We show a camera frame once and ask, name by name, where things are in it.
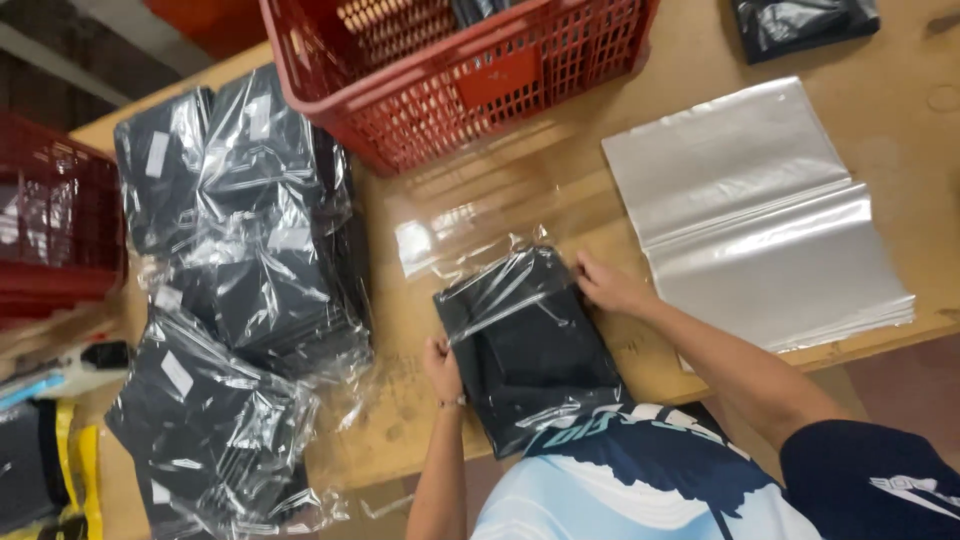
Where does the person's left hand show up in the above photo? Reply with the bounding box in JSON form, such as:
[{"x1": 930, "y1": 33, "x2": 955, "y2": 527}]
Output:
[{"x1": 422, "y1": 336, "x2": 466, "y2": 405}]

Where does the black bagged garment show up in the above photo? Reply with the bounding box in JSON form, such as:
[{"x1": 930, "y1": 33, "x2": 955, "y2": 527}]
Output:
[{"x1": 731, "y1": 0, "x2": 882, "y2": 66}]

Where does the pile of bagged black garments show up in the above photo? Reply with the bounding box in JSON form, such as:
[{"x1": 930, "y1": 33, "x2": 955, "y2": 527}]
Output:
[{"x1": 103, "y1": 63, "x2": 376, "y2": 540}]

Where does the white black tape dispenser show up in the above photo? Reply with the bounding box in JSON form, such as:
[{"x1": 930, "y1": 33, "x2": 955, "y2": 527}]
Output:
[{"x1": 0, "y1": 339, "x2": 135, "y2": 402}]

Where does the red plastic basket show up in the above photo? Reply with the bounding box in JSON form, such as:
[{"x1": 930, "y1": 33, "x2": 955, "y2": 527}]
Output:
[{"x1": 258, "y1": 0, "x2": 661, "y2": 177}]

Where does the orange plastic crate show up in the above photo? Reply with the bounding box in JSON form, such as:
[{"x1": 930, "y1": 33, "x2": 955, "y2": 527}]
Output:
[{"x1": 142, "y1": 0, "x2": 270, "y2": 61}]

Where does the person's right hand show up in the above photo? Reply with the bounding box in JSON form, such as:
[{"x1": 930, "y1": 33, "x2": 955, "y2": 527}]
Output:
[{"x1": 573, "y1": 249, "x2": 661, "y2": 318}]

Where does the person's blue white shirt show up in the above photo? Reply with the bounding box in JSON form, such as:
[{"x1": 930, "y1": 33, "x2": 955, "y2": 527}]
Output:
[{"x1": 471, "y1": 402, "x2": 960, "y2": 540}]

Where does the stack of clear plastic bags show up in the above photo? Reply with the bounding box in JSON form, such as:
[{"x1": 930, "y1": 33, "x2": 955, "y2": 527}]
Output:
[{"x1": 600, "y1": 75, "x2": 918, "y2": 374}]

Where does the dark red plastic crate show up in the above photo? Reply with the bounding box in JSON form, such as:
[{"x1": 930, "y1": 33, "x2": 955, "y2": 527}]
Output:
[{"x1": 0, "y1": 111, "x2": 129, "y2": 331}]

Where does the yellow black bag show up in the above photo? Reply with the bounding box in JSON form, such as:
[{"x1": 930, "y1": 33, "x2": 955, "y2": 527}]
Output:
[{"x1": 0, "y1": 397, "x2": 105, "y2": 540}]

